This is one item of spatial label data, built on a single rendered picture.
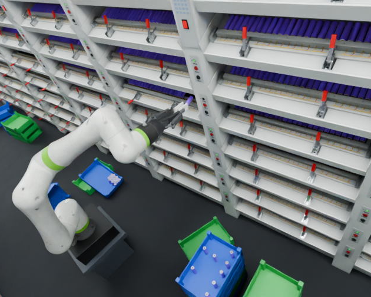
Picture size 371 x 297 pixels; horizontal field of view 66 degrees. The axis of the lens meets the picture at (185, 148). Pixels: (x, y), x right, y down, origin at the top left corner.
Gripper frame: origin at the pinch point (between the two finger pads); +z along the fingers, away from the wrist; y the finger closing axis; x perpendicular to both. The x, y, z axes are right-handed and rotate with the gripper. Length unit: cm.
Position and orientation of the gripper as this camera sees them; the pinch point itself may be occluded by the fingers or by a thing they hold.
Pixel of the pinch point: (181, 108)
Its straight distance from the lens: 131.5
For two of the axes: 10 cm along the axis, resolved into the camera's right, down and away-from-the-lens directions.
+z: 6.0, -5.4, 5.8
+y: -7.9, -3.1, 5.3
